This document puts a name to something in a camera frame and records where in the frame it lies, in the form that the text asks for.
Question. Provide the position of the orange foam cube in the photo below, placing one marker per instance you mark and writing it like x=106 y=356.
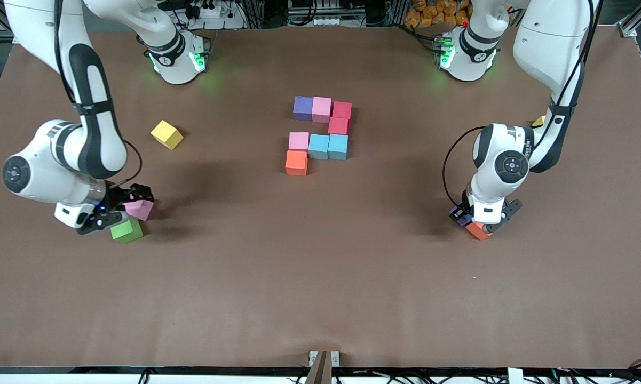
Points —
x=477 y=231
x=297 y=162

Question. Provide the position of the white tag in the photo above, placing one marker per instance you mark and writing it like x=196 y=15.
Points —
x=515 y=376

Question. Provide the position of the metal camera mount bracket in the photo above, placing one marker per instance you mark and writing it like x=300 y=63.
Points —
x=324 y=358

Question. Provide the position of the red foam cube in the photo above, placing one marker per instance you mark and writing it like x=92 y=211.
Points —
x=342 y=110
x=338 y=126

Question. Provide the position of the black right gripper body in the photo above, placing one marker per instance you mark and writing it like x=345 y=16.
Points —
x=119 y=197

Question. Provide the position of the blue foam cube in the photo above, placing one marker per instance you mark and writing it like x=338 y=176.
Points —
x=318 y=146
x=338 y=146

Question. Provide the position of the large white power strip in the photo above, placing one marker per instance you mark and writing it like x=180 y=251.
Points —
x=213 y=13

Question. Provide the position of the green foam cube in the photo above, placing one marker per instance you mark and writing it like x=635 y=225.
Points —
x=128 y=231

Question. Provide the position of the purple foam cube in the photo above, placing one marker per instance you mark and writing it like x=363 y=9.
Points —
x=302 y=108
x=460 y=217

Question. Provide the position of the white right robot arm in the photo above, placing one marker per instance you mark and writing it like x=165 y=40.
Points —
x=58 y=154

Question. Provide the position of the small white power strip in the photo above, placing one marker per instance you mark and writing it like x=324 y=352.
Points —
x=326 y=21

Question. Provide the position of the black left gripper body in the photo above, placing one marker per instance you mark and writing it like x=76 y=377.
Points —
x=460 y=212

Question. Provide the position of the yellow foam cube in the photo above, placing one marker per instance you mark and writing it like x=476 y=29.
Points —
x=166 y=134
x=539 y=121

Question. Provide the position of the aluminium frame post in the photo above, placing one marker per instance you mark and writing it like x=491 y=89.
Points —
x=397 y=12
x=253 y=13

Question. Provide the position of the pink foam cube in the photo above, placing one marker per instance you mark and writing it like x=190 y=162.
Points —
x=322 y=109
x=299 y=141
x=141 y=209

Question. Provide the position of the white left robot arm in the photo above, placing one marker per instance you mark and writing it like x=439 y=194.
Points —
x=504 y=160

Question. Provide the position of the bag of orange items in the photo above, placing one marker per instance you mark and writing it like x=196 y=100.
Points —
x=437 y=13

